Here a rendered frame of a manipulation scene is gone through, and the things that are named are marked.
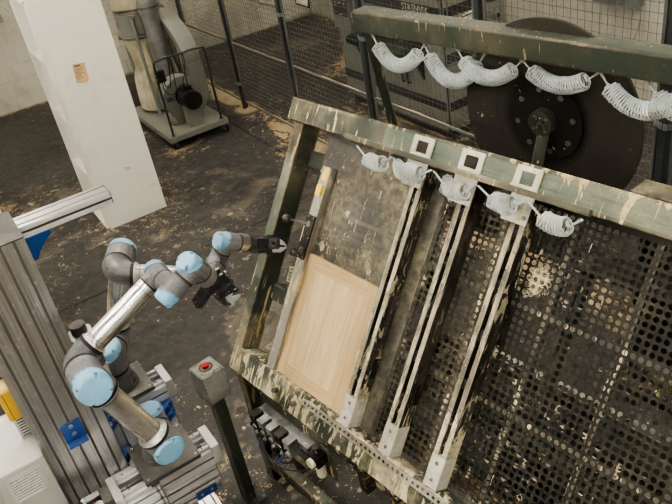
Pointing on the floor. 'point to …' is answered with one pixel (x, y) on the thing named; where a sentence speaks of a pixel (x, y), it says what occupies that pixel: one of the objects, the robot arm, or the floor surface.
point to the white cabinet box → (91, 103)
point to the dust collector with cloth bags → (166, 71)
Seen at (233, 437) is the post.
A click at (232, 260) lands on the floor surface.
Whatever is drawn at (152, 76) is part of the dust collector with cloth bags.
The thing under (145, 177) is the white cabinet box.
